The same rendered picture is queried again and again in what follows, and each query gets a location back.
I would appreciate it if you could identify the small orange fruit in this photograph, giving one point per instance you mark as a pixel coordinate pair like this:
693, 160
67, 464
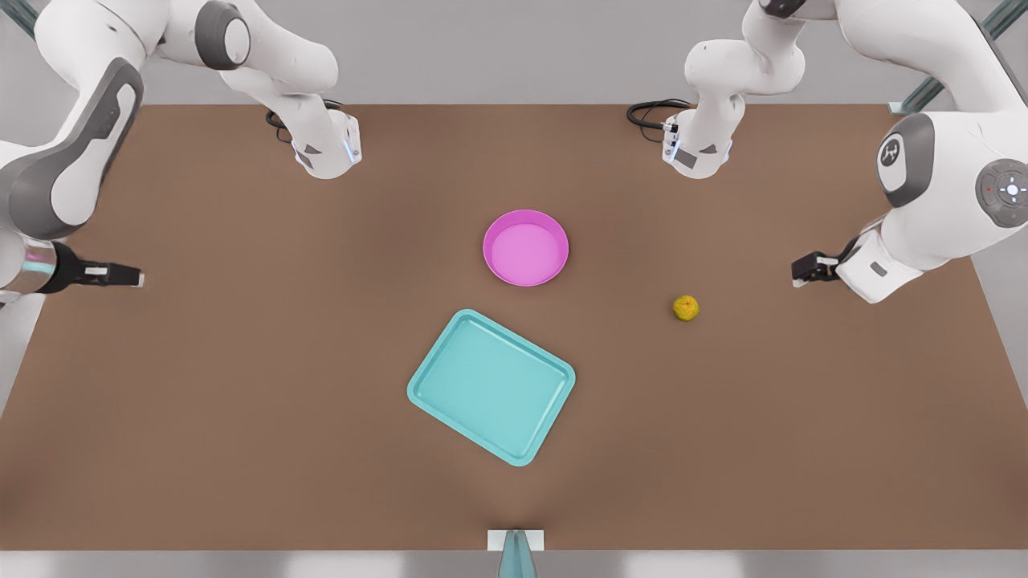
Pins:
685, 308

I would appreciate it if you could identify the teal rectangular tray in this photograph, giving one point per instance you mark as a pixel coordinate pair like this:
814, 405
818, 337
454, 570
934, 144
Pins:
491, 387

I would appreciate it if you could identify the silver frame post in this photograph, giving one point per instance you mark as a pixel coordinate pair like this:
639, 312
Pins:
20, 12
940, 80
516, 558

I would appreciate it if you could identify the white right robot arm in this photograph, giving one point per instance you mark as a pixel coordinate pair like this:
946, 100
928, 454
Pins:
80, 160

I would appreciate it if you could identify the pink round plate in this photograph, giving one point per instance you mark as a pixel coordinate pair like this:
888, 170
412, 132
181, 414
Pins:
526, 249

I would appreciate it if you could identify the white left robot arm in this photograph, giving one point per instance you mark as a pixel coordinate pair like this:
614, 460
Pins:
948, 160

